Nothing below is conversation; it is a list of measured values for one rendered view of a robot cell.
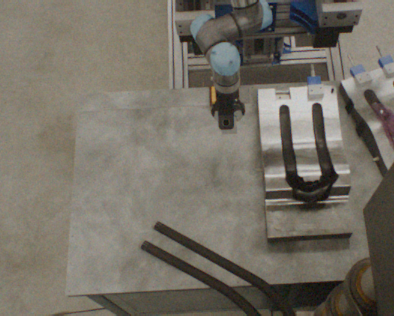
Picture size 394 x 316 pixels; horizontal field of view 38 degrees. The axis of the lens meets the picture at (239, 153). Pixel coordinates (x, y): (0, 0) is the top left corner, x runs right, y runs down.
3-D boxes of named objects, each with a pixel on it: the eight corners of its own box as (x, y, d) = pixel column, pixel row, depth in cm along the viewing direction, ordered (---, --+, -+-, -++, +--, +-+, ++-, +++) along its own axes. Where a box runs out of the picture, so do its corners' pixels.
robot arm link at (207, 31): (224, 20, 161) (242, 49, 157) (189, 35, 159) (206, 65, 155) (223, 2, 154) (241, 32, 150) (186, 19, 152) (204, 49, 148)
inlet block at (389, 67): (368, 52, 201) (371, 43, 196) (381, 47, 202) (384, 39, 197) (384, 82, 196) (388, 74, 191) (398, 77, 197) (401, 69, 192)
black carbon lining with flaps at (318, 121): (276, 107, 188) (277, 93, 179) (324, 104, 188) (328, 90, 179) (285, 207, 174) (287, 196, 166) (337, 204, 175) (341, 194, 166)
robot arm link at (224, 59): (230, 34, 148) (245, 59, 145) (231, 56, 158) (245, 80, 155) (203, 46, 146) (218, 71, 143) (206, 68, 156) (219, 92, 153)
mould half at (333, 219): (256, 101, 197) (257, 82, 184) (331, 98, 197) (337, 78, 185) (267, 242, 177) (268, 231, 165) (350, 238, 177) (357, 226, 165)
